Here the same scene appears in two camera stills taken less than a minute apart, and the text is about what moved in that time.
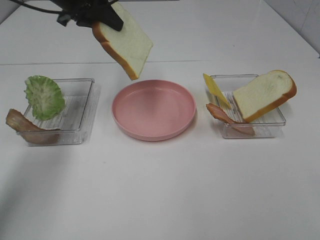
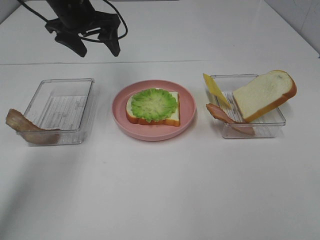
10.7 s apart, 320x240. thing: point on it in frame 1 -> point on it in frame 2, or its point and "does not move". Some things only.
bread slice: x=264 y=92 does not move
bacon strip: x=25 y=128 does not move
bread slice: x=130 y=46 -> x=173 y=120
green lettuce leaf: x=45 y=97 -> x=153 y=104
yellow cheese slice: x=215 y=89 does not move
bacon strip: x=219 y=114 does not move
